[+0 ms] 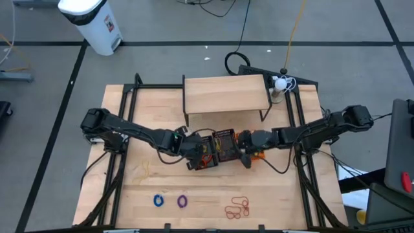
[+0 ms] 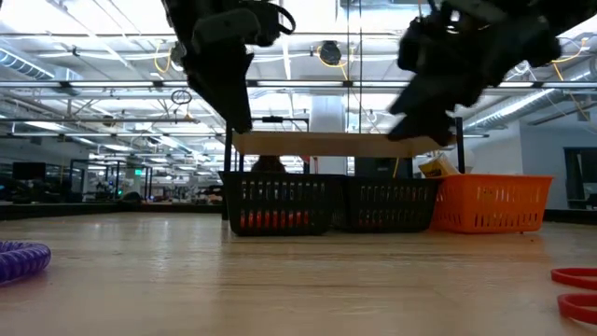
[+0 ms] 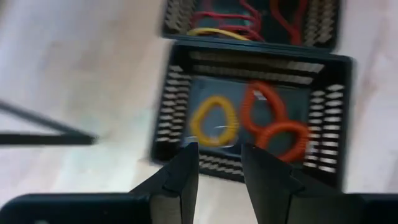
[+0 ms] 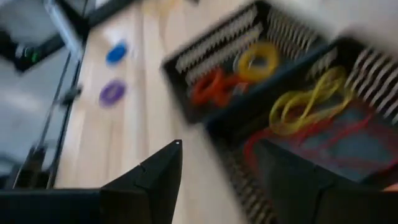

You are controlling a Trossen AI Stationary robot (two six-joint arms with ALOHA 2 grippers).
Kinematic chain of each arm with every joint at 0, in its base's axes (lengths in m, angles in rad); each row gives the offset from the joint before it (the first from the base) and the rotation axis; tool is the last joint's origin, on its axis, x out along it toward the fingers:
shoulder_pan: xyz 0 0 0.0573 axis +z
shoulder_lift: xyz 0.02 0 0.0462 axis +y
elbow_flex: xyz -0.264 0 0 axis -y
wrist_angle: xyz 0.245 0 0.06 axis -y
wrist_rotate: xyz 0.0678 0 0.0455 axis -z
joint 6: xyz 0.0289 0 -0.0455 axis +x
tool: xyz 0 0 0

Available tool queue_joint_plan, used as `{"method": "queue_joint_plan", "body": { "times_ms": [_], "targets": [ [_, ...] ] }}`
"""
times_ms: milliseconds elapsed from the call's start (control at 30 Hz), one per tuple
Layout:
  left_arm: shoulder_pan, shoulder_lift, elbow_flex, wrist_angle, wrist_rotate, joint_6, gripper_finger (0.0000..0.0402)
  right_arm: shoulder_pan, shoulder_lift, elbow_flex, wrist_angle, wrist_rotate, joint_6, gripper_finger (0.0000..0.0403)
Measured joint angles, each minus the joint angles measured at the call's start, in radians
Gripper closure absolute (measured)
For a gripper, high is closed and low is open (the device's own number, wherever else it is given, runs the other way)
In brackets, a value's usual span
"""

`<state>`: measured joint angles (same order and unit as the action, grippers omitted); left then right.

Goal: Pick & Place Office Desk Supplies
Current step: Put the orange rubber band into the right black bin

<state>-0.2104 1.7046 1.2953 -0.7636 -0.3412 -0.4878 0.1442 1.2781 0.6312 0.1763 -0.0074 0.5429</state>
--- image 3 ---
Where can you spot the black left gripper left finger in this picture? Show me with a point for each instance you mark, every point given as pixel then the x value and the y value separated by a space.
pixel 174 202

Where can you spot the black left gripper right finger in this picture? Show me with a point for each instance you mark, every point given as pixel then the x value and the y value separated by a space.
pixel 273 199

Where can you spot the orange spiral coil wristband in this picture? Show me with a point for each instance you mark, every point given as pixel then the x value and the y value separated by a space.
pixel 245 109
pixel 303 140

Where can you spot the yellow spiral coil wristband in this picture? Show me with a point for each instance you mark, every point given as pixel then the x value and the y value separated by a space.
pixel 195 123

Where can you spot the black plastic slotted basket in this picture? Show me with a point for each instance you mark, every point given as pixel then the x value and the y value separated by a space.
pixel 280 46
pixel 217 85

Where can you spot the yellow rubber band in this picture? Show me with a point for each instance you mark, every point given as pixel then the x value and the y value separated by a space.
pixel 211 31

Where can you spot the wooden shelf riser black legs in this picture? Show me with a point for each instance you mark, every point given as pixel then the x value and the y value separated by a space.
pixel 46 139

